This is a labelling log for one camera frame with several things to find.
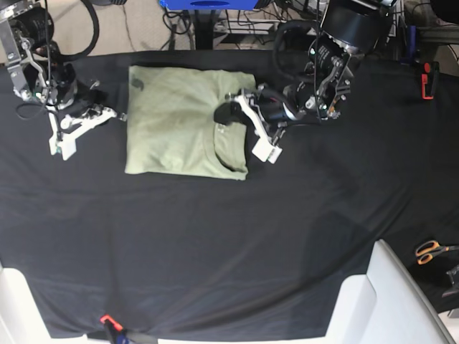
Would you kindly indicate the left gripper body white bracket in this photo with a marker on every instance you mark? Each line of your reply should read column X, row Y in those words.
column 269, row 112

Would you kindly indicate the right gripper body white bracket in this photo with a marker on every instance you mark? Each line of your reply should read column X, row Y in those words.
column 82, row 109

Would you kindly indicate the light green T-shirt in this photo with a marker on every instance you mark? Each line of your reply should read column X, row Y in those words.
column 171, row 127

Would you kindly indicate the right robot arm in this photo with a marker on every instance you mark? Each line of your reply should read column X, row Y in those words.
column 44, row 78

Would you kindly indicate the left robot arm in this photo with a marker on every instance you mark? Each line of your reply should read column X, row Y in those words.
column 346, row 31

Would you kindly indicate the blue plastic box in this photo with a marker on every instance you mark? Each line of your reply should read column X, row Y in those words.
column 208, row 4

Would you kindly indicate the black table cloth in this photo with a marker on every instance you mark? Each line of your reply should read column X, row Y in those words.
column 187, row 258

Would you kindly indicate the red black clamp right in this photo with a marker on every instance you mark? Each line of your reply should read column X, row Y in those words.
column 429, row 78

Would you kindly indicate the red black clamp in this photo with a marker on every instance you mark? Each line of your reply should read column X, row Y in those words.
column 115, row 332
column 429, row 78

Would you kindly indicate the white chair armrest left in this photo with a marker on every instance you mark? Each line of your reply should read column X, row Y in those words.
column 21, row 321

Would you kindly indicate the white chair armrest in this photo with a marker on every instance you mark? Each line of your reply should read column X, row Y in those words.
column 21, row 321
column 384, row 305

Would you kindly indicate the red black clamp front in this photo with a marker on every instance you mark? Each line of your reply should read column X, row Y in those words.
column 115, row 332

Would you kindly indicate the white chair armrest right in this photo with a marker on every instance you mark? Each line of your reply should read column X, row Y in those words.
column 384, row 305

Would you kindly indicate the orange handled scissors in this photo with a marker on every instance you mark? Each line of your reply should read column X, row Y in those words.
column 427, row 251

